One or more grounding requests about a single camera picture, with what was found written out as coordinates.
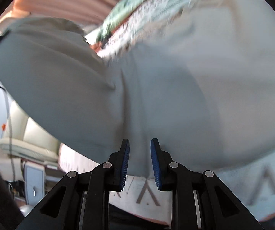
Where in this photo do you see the beige garment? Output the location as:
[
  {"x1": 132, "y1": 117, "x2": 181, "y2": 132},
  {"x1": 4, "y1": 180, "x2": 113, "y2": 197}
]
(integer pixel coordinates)
[{"x1": 0, "y1": 0, "x2": 275, "y2": 176}]

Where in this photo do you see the mint green duvet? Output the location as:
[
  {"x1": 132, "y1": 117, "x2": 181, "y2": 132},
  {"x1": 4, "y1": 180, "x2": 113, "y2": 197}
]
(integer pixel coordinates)
[{"x1": 97, "y1": 0, "x2": 157, "y2": 41}]

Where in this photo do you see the pink curtain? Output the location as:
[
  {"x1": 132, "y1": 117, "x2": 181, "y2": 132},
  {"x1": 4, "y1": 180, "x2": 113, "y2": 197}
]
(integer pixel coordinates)
[{"x1": 0, "y1": 0, "x2": 128, "y2": 36}]

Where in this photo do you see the white geometric patterned blanket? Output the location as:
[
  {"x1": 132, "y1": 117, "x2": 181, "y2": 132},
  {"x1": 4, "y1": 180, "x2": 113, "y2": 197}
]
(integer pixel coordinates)
[{"x1": 58, "y1": 0, "x2": 275, "y2": 223}]

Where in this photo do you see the cream leather armchair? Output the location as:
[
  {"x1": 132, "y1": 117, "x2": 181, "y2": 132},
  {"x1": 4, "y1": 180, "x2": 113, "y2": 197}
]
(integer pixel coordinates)
[{"x1": 0, "y1": 99, "x2": 61, "y2": 163}]

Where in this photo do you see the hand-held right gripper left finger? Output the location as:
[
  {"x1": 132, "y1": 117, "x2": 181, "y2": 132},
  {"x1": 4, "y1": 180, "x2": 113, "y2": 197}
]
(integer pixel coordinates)
[{"x1": 15, "y1": 139, "x2": 130, "y2": 230}]

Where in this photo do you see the grey-blue nightstand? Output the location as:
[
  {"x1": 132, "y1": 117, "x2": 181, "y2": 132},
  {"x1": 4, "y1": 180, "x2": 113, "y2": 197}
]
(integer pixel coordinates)
[{"x1": 24, "y1": 164, "x2": 47, "y2": 205}]

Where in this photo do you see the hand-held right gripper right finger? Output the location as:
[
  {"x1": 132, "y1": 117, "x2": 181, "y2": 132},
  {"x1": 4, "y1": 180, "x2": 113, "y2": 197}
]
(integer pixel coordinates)
[{"x1": 150, "y1": 138, "x2": 264, "y2": 230}]

